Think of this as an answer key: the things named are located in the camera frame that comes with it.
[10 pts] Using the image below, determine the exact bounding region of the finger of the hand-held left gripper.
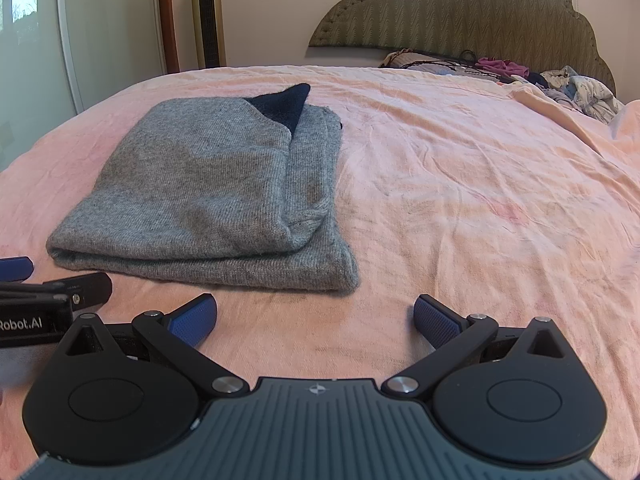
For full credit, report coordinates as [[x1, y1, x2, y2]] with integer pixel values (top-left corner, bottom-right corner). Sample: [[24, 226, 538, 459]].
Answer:
[[0, 256, 35, 282], [44, 273, 113, 310]]

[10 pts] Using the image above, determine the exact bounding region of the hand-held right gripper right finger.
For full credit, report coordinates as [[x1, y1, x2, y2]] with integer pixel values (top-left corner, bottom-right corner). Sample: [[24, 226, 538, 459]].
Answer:
[[381, 294, 571, 401]]

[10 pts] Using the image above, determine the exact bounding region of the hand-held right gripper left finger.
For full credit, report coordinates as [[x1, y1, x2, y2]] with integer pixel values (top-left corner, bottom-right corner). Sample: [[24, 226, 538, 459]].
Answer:
[[60, 294, 251, 401]]

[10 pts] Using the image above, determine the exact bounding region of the pile of light clothes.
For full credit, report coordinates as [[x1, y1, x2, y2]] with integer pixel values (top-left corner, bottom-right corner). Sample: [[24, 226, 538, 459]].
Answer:
[[530, 65, 626, 125]]

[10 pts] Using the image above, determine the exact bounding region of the gold tower air conditioner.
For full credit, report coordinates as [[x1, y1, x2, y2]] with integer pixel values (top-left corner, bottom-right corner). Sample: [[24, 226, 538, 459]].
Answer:
[[189, 0, 227, 69]]

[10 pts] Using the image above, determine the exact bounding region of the brown wooden door frame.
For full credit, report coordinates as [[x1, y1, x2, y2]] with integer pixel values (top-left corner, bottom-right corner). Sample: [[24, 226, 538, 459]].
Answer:
[[156, 0, 180, 75]]

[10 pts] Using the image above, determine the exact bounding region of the grey sweater with navy sleeves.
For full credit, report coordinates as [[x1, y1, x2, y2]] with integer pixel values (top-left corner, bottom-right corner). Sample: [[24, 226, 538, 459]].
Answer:
[[46, 82, 361, 293]]

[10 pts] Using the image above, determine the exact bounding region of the white sliding wardrobe door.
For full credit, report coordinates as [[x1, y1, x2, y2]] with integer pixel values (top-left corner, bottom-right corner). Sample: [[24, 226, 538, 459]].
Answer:
[[0, 0, 168, 173]]

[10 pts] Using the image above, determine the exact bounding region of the pink bed sheet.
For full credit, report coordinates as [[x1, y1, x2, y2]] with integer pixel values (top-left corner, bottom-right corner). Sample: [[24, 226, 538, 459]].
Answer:
[[0, 64, 640, 480]]

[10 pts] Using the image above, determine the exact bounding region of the purple cloth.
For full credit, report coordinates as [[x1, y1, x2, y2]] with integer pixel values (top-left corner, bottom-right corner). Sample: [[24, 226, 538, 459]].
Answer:
[[475, 57, 530, 78]]

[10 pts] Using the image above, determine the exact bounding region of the black cord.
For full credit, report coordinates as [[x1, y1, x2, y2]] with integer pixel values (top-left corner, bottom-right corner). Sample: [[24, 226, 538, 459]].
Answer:
[[407, 50, 506, 83]]

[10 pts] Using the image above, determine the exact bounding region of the olive padded headboard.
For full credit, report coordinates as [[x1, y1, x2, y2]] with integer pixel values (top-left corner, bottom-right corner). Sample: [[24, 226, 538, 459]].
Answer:
[[308, 0, 617, 98]]

